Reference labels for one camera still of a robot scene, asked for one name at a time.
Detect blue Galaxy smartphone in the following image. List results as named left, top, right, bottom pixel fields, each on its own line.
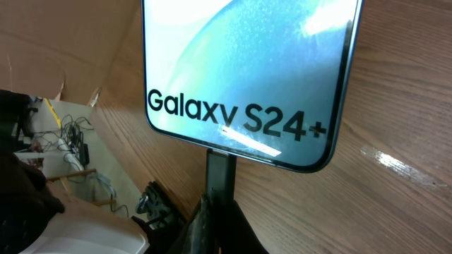
left=141, top=0, right=364, bottom=173

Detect tangled floor cables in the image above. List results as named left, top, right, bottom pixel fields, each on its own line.
left=13, top=114, right=130, bottom=218

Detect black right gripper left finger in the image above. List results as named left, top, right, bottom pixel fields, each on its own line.
left=166, top=195, right=214, bottom=254

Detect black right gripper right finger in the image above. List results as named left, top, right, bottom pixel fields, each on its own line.
left=220, top=201, right=268, bottom=254

